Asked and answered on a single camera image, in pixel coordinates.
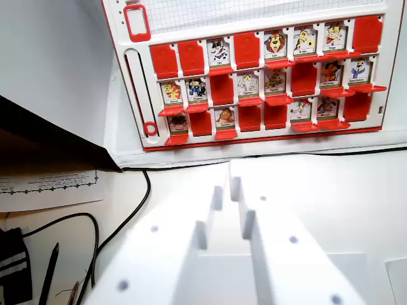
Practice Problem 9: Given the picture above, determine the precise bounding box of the plain white paper sheet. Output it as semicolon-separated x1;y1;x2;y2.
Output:
383;258;407;305

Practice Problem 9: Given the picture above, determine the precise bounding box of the printed white paper sheet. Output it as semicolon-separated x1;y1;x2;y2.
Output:
0;170;105;213

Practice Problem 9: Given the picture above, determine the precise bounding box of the red flap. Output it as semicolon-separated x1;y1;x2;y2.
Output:
158;105;186;118
209;74;235;106
177;41;206;78
164;133;190;147
149;44;179;80
184;102;212;114

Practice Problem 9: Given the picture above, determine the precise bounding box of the red and white game board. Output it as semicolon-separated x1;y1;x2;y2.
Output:
100;0;400;153

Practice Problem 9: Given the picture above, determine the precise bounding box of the black object with white stripes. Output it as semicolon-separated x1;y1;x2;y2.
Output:
0;226;34;305

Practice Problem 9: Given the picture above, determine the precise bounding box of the thin brown stick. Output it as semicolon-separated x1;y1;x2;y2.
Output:
55;280;80;305

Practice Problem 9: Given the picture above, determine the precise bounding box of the black cable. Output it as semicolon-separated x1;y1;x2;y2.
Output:
77;144;407;305
20;212;100;288

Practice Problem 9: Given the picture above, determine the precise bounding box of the penguin picture card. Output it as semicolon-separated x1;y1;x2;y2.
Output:
186;77;210;104

